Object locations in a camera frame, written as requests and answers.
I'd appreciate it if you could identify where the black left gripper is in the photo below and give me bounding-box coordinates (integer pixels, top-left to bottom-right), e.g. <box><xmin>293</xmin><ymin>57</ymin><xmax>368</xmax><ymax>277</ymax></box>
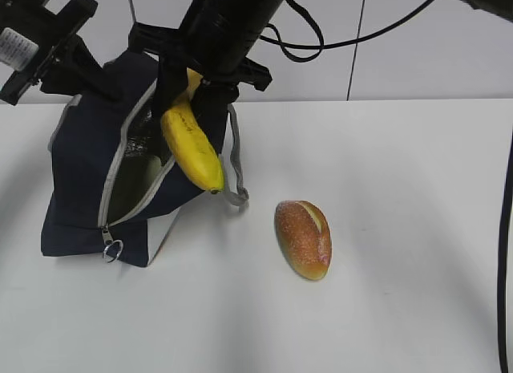
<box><xmin>1</xmin><ymin>0</ymin><xmax>123</xmax><ymax>105</ymax></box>

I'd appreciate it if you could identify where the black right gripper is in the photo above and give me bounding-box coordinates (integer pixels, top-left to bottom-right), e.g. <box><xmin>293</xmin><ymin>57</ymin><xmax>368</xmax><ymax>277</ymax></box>
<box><xmin>128</xmin><ymin>15</ymin><xmax>273</xmax><ymax>159</ymax></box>

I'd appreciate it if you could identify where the navy blue lunch bag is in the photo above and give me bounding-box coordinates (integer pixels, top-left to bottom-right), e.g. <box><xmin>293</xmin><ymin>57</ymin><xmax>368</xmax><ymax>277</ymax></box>
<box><xmin>41</xmin><ymin>50</ymin><xmax>250</xmax><ymax>268</ymax></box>

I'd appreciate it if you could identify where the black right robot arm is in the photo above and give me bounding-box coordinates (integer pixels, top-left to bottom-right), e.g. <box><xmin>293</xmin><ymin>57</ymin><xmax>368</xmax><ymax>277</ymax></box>
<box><xmin>128</xmin><ymin>0</ymin><xmax>512</xmax><ymax>117</ymax></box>

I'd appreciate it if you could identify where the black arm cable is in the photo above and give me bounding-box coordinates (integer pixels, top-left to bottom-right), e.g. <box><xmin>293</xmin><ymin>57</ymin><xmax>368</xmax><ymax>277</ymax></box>
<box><xmin>260</xmin><ymin>0</ymin><xmax>513</xmax><ymax>373</ymax></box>

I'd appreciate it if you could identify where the brown bread roll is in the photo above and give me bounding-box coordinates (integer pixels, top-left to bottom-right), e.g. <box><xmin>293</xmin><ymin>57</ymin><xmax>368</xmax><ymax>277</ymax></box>
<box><xmin>274</xmin><ymin>201</ymin><xmax>332</xmax><ymax>281</ymax></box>

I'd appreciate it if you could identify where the yellow banana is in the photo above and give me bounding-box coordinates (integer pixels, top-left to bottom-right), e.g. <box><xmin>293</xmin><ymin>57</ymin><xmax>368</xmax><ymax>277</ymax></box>
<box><xmin>160</xmin><ymin>68</ymin><xmax>224</xmax><ymax>193</ymax></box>

